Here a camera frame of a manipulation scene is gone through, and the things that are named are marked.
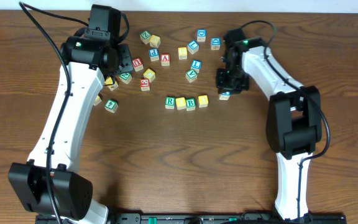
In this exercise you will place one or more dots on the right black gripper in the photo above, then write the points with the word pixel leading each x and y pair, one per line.
pixel 222 86

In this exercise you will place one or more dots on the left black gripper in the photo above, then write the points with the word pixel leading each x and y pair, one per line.
pixel 125 59

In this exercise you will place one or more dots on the blue T wooden block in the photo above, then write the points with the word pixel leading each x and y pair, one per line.
pixel 224 96

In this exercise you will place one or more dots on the green B wooden block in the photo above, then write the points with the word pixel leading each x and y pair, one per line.
pixel 190 104

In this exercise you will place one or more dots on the yellow O wooden block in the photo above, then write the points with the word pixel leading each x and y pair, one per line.
pixel 180 103

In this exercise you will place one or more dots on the green R wooden block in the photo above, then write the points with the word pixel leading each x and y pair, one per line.
pixel 170 103

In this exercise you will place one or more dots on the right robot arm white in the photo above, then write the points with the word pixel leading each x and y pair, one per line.
pixel 293 124

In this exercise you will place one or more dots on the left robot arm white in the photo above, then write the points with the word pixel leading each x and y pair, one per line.
pixel 49 183

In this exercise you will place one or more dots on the green N wooden block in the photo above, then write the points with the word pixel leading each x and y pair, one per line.
pixel 126 77

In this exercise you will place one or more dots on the yellow K wooden block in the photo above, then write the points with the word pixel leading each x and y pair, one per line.
pixel 111 83

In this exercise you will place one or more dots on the red E wooden block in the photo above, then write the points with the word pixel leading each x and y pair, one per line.
pixel 145 84

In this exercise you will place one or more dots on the yellow C wooden block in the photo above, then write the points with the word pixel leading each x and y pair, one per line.
pixel 150 75

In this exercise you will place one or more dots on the blue P wooden block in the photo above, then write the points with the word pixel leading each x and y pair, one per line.
pixel 154 54

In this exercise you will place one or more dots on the green Z wooden block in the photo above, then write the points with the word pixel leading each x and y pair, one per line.
pixel 145 36

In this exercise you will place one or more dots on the green V block centre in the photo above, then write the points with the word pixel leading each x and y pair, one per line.
pixel 191 75

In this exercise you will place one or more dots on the blue L wooden block lower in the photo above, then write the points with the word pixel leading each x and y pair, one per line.
pixel 196 65

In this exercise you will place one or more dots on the blue l wooden block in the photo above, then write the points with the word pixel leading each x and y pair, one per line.
pixel 193 47
pixel 196 65

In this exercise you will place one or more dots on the yellow wooden block near Z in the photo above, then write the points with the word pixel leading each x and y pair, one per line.
pixel 155 41

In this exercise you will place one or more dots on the red A wooden block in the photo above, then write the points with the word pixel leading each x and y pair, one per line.
pixel 165 60

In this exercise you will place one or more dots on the blue D wooden block right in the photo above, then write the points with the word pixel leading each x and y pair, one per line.
pixel 215 43

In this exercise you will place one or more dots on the blue d wooden block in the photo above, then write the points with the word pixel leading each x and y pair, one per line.
pixel 215 43
pixel 201 35

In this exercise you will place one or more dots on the green 4 wooden block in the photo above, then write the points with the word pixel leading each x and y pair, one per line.
pixel 111 106

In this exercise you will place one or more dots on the yellow G wooden block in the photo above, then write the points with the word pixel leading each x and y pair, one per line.
pixel 97 100

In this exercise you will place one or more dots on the blue L wooden block upper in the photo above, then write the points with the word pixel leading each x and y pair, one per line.
pixel 193 47

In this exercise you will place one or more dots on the yellow S wooden block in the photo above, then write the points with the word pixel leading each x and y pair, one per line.
pixel 182 53

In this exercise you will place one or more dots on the blue D wooden block top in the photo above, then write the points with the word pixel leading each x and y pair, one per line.
pixel 201 35

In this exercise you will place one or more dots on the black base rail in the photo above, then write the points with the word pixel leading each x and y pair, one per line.
pixel 247 217

